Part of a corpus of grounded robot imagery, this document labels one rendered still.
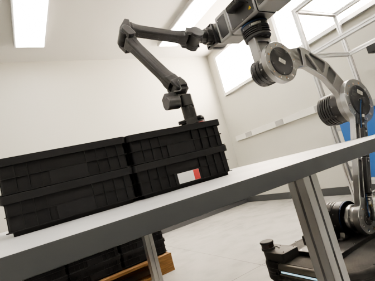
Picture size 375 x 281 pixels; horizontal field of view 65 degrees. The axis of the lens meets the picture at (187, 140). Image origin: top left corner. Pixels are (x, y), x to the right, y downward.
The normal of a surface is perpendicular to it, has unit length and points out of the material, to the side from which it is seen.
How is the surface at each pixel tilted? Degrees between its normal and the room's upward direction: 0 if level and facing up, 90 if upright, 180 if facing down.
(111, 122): 90
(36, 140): 90
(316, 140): 90
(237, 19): 90
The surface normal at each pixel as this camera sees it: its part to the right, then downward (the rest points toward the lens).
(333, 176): -0.85, 0.17
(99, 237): 0.47, -0.22
